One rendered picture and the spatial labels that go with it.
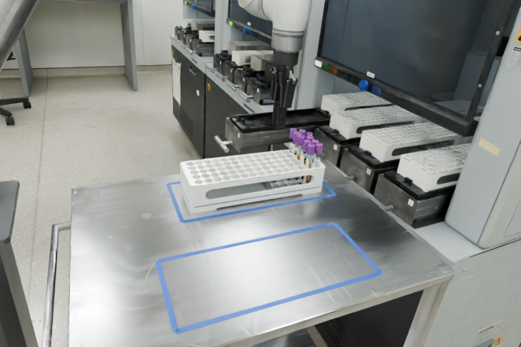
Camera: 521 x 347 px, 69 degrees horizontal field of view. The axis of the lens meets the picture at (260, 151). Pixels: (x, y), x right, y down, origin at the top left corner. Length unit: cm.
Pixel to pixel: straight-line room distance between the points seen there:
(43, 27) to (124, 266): 405
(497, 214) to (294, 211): 43
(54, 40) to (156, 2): 112
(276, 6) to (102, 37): 364
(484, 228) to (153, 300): 70
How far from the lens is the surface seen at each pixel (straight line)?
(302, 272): 66
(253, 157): 84
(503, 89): 90
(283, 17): 108
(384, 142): 107
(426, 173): 97
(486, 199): 95
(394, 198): 100
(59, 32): 459
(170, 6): 467
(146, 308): 60
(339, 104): 130
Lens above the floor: 127
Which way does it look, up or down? 26 degrees down
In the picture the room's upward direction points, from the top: 5 degrees clockwise
